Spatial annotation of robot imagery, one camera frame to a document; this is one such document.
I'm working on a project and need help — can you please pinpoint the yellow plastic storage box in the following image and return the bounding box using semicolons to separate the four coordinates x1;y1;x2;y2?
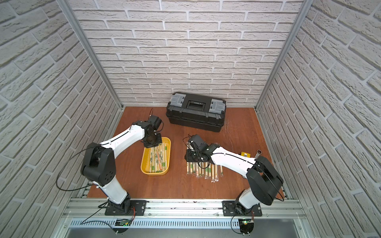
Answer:
140;137;171;176

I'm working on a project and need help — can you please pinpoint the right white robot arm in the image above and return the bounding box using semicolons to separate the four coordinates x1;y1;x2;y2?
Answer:
185;143;284;210

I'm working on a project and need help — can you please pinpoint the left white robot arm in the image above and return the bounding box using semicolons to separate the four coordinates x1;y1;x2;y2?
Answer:
80;116;162;214

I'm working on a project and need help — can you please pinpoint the black plastic toolbox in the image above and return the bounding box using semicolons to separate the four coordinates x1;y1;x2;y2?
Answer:
166;92;226;132

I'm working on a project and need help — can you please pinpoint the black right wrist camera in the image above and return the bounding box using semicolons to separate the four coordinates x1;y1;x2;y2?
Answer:
188;134;209;151

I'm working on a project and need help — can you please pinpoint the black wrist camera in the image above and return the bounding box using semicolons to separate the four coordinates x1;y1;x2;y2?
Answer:
188;134;209;151
147;115;162;131

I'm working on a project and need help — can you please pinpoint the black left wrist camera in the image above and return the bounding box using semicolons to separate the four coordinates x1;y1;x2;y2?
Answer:
147;115;162;131

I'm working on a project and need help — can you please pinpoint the metal wrench yellow handle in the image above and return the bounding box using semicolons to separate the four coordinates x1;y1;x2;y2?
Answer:
240;149;263;159

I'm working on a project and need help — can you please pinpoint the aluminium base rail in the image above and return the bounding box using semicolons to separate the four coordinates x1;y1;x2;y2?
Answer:
52;198;313;238

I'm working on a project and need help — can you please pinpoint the aluminium frame post right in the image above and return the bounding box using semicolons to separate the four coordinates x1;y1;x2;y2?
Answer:
254;0;314;112

